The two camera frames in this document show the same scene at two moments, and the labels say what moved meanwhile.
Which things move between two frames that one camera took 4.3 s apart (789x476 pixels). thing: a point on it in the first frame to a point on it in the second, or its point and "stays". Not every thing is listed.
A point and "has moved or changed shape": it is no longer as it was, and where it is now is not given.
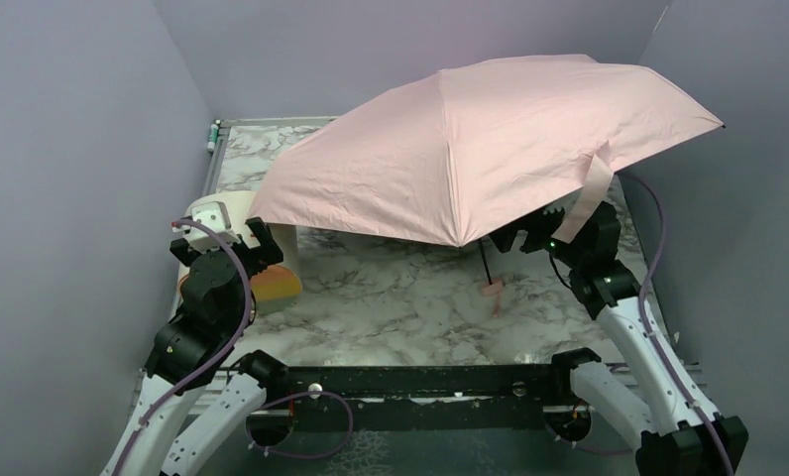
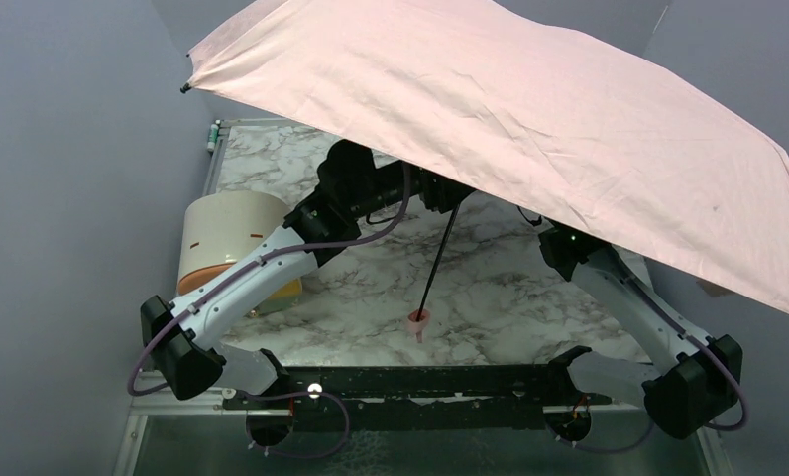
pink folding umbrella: [474, 147] has moved or changed shape
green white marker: [213, 137] stays
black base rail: [428, 398] stays
